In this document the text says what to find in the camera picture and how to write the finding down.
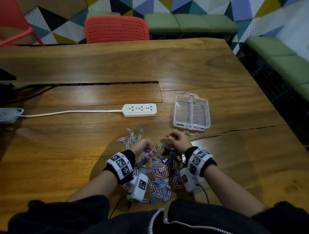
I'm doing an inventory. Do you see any clear plastic compartment box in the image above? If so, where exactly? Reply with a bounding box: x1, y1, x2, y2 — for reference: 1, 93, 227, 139
173, 93, 211, 137

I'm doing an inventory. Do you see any black zip jacket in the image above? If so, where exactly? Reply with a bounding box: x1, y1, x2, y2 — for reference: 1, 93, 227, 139
0, 194, 309, 234

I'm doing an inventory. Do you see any person's right hand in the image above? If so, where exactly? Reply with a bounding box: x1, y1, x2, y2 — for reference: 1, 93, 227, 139
166, 130, 193, 155

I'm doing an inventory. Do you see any white power strip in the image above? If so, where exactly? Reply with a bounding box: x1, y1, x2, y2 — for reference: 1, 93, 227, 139
122, 103, 157, 118

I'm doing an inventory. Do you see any grey power adapter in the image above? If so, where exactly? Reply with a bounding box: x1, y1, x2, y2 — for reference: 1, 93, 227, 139
0, 108, 24, 124

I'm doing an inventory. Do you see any black desktop device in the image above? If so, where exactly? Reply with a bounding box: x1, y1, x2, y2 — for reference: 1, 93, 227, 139
0, 68, 17, 106

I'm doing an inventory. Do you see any white power strip cable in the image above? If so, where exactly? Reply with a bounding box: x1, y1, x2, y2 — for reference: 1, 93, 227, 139
18, 110, 124, 118

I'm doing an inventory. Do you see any pile of pastel paper clips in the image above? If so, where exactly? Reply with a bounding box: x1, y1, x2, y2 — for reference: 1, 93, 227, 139
117, 127, 185, 203

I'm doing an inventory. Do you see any person's right forearm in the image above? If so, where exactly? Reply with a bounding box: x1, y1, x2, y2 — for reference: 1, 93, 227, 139
204, 165, 266, 217

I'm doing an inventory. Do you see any person's left hand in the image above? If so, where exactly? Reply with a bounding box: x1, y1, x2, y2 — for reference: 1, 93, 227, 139
130, 139, 156, 165

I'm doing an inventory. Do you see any thin black camera cable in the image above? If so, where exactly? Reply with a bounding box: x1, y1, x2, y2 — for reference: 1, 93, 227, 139
108, 193, 127, 219
195, 184, 210, 205

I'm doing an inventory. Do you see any red perforated plastic chair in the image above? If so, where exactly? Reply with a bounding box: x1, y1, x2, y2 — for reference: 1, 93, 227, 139
84, 15, 150, 44

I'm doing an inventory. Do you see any person's left forearm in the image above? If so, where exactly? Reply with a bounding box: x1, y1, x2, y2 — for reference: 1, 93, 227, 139
66, 170, 119, 203

